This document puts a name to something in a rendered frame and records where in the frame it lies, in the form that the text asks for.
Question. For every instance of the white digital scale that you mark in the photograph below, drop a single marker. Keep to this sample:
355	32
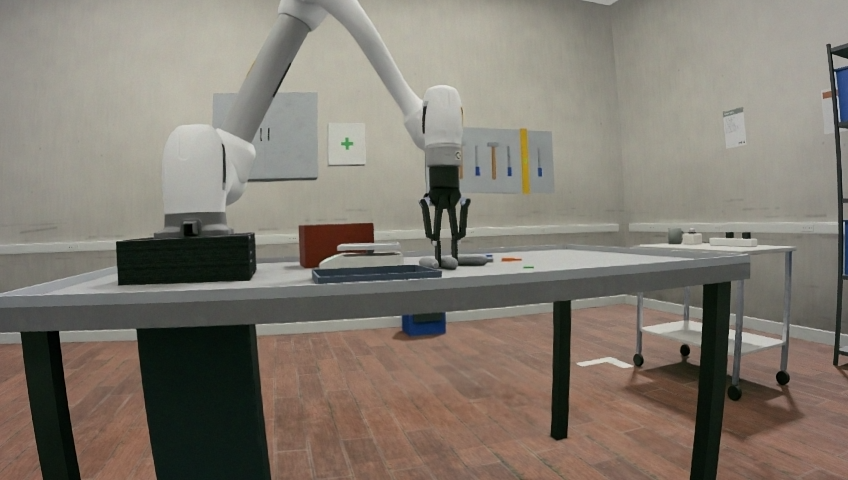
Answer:
371	259

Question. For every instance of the red open box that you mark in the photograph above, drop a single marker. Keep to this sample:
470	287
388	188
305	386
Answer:
320	241

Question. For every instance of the grey gas cylinder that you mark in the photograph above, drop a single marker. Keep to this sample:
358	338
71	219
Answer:
449	262
473	259
429	262

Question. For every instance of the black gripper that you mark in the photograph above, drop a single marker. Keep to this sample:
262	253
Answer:
444	193

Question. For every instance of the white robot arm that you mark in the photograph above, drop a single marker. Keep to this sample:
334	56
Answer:
195	166

